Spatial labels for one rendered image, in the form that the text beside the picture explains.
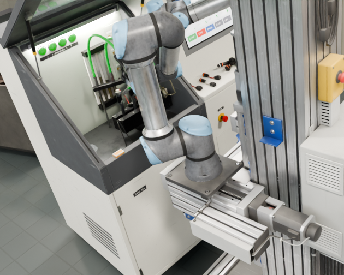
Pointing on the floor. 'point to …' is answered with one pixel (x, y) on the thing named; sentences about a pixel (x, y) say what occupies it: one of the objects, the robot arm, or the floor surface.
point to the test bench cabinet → (103, 222)
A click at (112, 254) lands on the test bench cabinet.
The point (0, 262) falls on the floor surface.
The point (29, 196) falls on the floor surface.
